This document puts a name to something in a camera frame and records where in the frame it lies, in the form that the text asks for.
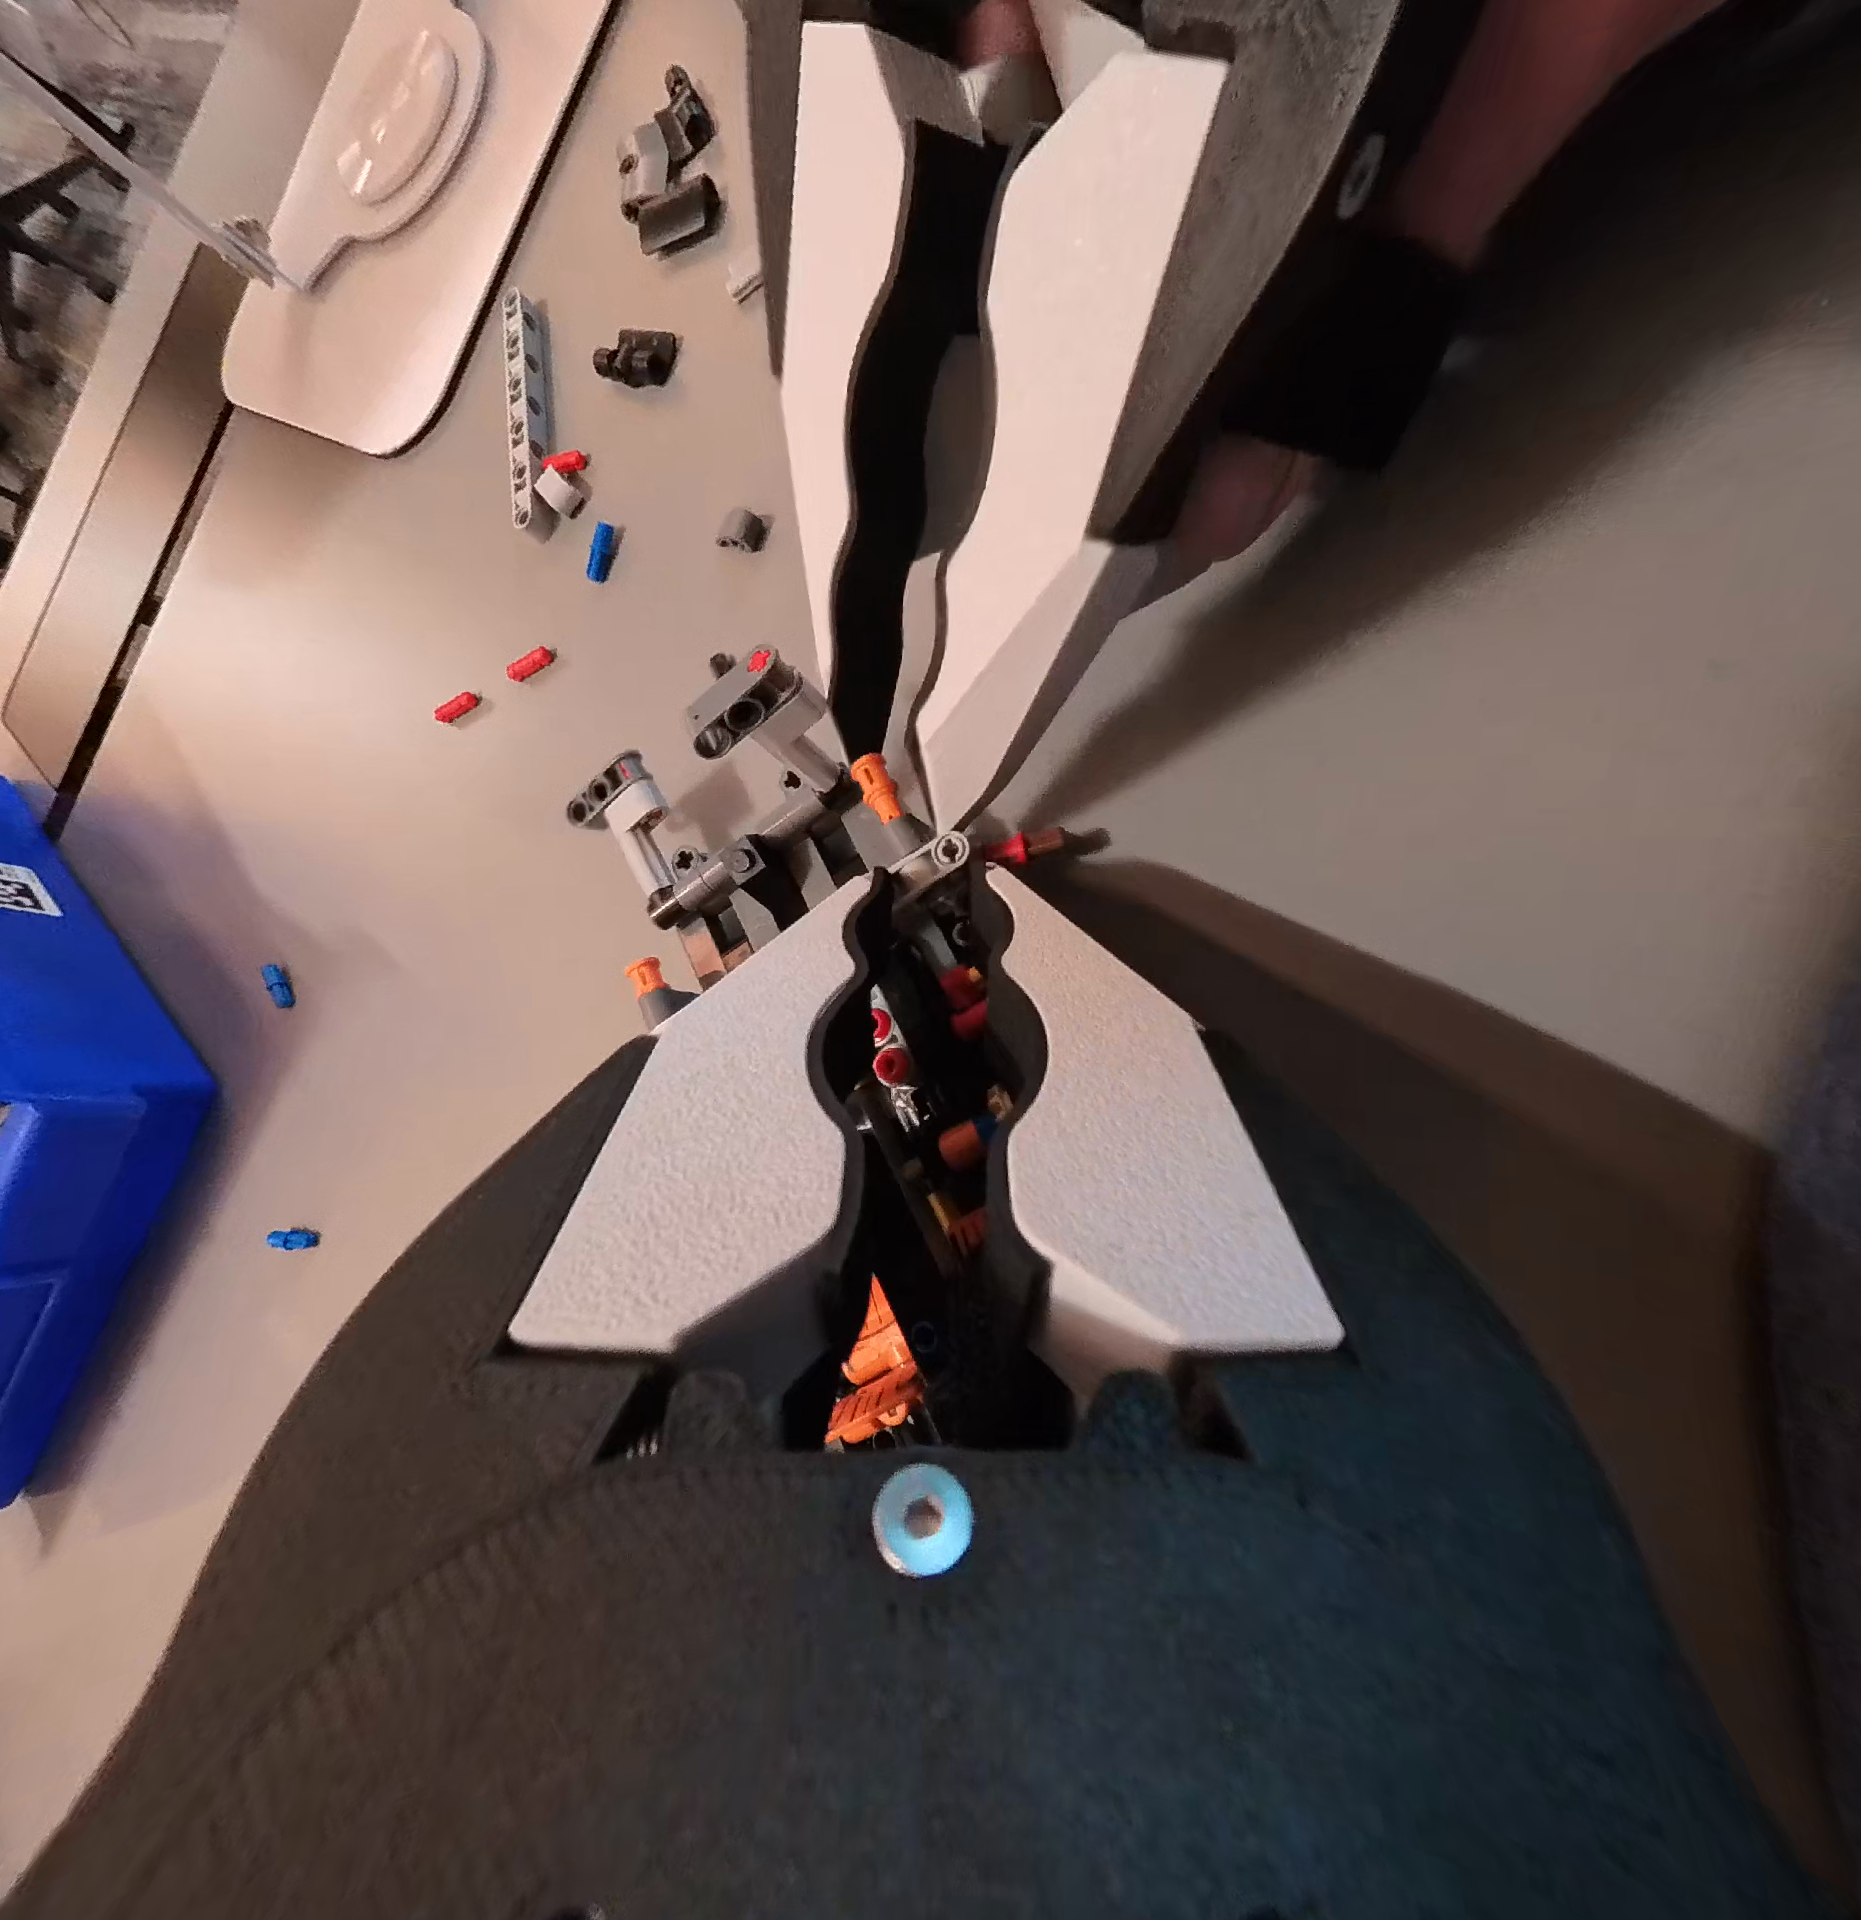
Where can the person's right hand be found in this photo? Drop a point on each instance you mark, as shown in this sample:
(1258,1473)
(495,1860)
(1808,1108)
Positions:
(1529,104)

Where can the blue storage bin white label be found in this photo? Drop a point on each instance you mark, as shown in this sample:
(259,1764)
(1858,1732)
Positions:
(76,1123)

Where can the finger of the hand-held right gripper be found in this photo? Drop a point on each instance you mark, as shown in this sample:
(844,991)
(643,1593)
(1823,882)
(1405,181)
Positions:
(1109,299)
(833,226)

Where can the short thick blue lego pin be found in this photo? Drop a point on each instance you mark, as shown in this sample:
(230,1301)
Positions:
(602,552)

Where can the wooden cabinet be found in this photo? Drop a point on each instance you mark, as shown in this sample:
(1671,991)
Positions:
(1545,1275)

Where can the small grey lego piece red pin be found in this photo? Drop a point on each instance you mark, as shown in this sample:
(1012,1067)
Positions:
(563,487)

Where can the grey lego liftarm orange pin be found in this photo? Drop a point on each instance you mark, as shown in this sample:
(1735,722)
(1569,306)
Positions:
(876,787)

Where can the dark grey curved lego piece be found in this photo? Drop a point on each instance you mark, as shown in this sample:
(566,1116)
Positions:
(741,529)

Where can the multicoloured lego model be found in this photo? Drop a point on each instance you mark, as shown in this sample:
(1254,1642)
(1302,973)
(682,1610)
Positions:
(751,854)

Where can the person's blue sweater torso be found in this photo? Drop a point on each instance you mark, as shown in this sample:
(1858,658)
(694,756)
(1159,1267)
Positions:
(1838,1424)

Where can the black angled lego piece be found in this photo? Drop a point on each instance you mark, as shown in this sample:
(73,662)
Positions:
(668,128)
(677,218)

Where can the black lego connector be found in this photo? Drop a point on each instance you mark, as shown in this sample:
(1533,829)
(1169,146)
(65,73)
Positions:
(635,356)

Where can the long light grey lego beam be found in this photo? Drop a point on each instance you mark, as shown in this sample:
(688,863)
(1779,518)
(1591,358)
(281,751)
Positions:
(524,411)

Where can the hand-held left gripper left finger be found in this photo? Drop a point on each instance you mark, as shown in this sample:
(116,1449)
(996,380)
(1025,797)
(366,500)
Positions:
(675,1199)

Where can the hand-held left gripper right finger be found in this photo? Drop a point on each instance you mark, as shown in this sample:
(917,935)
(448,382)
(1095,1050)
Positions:
(1172,1199)

